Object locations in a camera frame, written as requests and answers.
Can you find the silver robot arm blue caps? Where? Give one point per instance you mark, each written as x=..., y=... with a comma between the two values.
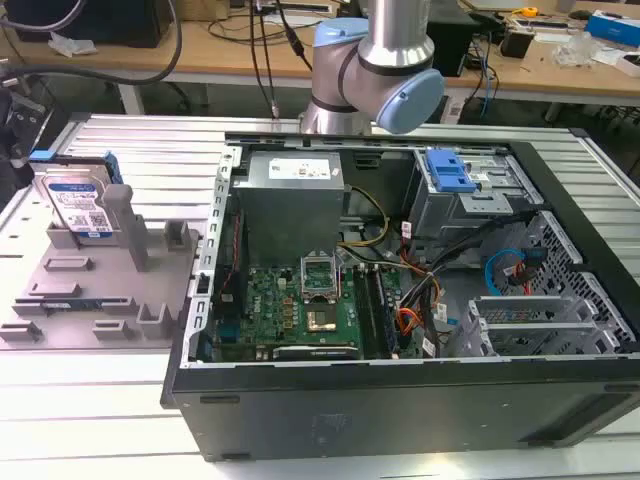
x=395, y=55

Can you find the hard disk in blue carrier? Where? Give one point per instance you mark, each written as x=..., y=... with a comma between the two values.
x=75, y=200

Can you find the grey power supply unit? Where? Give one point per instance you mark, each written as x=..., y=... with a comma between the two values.
x=290, y=200

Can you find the CPU socket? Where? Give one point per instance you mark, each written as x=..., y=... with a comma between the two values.
x=324, y=320

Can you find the green motherboard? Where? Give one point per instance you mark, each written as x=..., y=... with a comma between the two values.
x=280, y=310

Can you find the black RAM slot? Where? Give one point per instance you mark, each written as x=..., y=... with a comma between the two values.
x=385, y=315
x=367, y=315

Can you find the blue drive bay latch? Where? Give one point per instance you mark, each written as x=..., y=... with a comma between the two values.
x=450, y=170

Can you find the silver drive cage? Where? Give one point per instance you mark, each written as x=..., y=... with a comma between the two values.
x=475, y=200

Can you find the black open PC case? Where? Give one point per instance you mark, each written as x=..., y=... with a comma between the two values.
x=400, y=410

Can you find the grey parts rack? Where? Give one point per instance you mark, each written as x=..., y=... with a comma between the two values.
x=100, y=285

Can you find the black computer tower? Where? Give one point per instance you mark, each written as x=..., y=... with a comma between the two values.
x=452, y=42

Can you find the wooden desk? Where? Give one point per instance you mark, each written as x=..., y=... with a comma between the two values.
x=550, y=70
x=165, y=52

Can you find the RAM stick on rack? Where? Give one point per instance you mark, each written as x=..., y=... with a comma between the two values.
x=70, y=303

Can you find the black cube box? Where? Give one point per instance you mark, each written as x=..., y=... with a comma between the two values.
x=517, y=41

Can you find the yellow tape measure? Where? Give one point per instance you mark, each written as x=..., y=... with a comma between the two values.
x=529, y=11

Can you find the crumpled white plastic bag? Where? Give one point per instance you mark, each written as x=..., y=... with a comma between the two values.
x=70, y=44

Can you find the clear plastic wrap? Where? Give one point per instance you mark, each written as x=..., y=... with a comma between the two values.
x=575, y=50

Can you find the black device on stand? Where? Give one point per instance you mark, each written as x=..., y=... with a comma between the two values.
x=20, y=120

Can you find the blue white box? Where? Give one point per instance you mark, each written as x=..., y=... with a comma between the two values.
x=612, y=27

